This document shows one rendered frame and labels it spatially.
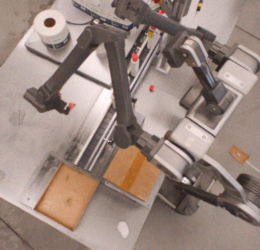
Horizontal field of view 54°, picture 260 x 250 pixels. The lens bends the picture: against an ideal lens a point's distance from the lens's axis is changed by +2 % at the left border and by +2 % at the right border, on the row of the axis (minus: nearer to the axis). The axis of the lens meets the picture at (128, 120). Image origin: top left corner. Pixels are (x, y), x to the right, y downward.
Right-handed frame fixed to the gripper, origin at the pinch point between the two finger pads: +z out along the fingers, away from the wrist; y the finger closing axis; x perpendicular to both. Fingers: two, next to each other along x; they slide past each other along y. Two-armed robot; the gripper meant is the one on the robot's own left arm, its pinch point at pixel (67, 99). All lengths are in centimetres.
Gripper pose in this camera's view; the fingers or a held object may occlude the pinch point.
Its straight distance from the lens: 133.8
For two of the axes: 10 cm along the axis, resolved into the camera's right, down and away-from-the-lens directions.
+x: -4.6, 7.9, 4.1
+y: -8.0, -5.7, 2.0
